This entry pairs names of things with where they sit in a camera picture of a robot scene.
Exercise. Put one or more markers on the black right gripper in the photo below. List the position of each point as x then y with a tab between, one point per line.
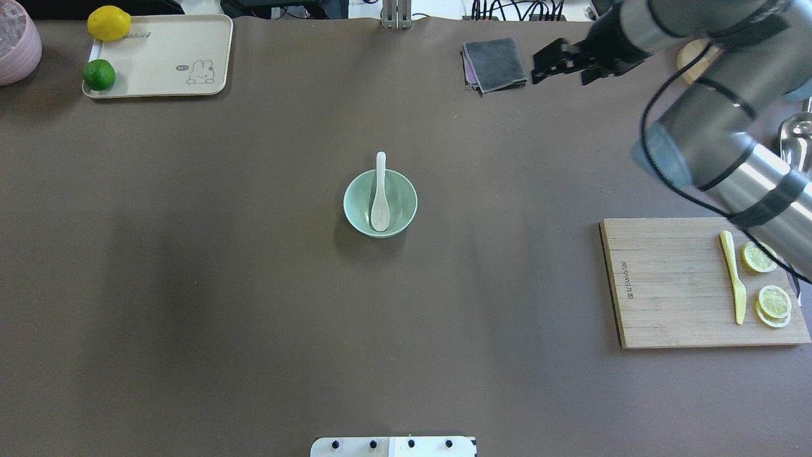
604	39

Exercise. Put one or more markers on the white ceramic spoon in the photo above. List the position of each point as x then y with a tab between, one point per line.
379	214

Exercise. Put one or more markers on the light green bowl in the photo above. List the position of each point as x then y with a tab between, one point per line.
358	202

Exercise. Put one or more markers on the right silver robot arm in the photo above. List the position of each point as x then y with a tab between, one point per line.
702	140

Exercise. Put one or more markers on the pink bowl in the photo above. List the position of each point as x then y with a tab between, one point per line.
21	46

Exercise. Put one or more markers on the grey folded cloth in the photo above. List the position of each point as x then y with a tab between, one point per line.
493	65

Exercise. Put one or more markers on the steel scoop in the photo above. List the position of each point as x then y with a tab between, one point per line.
795	140

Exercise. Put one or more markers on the bamboo cutting board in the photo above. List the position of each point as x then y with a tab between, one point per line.
671	287

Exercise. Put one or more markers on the yellow plastic knife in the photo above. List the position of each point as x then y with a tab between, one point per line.
739	290

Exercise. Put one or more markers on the stacked lemon slices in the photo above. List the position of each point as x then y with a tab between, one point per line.
773	306

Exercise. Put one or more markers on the beige rabbit tray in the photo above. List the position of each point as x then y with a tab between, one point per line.
167	55

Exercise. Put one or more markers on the yellow lemon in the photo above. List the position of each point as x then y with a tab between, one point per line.
108	23

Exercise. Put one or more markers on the green lime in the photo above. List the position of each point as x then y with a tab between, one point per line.
99	75

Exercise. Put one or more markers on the aluminium frame post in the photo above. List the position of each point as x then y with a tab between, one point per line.
396	14

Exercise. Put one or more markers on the lemon slice near handle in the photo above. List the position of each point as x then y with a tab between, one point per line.
757	259

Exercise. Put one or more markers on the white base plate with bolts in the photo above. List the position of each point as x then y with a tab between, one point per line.
422	445

